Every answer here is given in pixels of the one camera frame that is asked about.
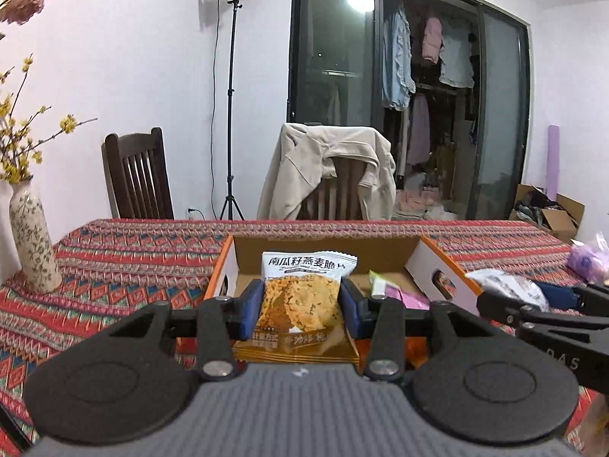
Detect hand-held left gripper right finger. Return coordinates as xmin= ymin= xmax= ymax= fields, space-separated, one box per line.
xmin=339 ymin=278 xmax=491 ymax=384

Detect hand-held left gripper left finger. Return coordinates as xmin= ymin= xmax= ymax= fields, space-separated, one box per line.
xmin=114 ymin=278 xmax=266 ymax=382

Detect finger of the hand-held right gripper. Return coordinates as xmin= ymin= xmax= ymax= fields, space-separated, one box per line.
xmin=477 ymin=289 xmax=609 ymax=329
xmin=537 ymin=282 xmax=609 ymax=313

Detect white lime snack packet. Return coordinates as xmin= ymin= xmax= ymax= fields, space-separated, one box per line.
xmin=368 ymin=270 xmax=403 ymax=298

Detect pink snack packet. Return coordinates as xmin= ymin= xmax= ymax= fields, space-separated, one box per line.
xmin=385 ymin=286 xmax=431 ymax=312

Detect orange cardboard box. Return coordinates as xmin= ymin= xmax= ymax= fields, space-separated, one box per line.
xmin=176 ymin=233 xmax=483 ymax=372

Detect purple tissue pack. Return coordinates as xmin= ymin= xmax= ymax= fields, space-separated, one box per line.
xmin=568 ymin=232 xmax=609 ymax=284

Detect open brown cardboard box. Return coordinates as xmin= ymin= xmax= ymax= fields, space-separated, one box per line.
xmin=509 ymin=183 xmax=586 ymax=243

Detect brown wooden chair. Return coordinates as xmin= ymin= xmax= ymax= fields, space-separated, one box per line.
xmin=304 ymin=157 xmax=367 ymax=221

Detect pile of clothes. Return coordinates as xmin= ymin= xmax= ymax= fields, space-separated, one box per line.
xmin=395 ymin=185 xmax=458 ymax=221

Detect purple yoga mat roll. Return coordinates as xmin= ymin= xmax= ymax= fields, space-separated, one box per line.
xmin=547 ymin=125 xmax=562 ymax=201

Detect beige jacket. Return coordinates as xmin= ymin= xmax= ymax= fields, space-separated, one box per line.
xmin=257 ymin=123 xmax=397 ymax=221

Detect hanging pale pink clothes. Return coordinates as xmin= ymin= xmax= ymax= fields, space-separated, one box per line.
xmin=405 ymin=93 xmax=431 ymax=165

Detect dark wooden chair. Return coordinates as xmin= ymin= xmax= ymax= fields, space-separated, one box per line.
xmin=102 ymin=127 xmax=174 ymax=221

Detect floral ceramic vase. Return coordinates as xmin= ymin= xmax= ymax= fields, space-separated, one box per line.
xmin=8 ymin=176 xmax=62 ymax=294

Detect hanging white shirt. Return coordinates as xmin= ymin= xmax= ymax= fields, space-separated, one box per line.
xmin=438 ymin=29 xmax=475 ymax=89

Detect hanging denim shirt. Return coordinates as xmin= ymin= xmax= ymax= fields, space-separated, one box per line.
xmin=381 ymin=7 xmax=416 ymax=110

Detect glass sliding door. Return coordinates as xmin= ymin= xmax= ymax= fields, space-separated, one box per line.
xmin=287 ymin=0 xmax=532 ymax=222

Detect yellow flower branches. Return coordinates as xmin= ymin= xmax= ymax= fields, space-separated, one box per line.
xmin=0 ymin=54 xmax=98 ymax=185

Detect hanging pink garment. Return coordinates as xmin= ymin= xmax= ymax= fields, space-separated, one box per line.
xmin=422 ymin=16 xmax=444 ymax=65

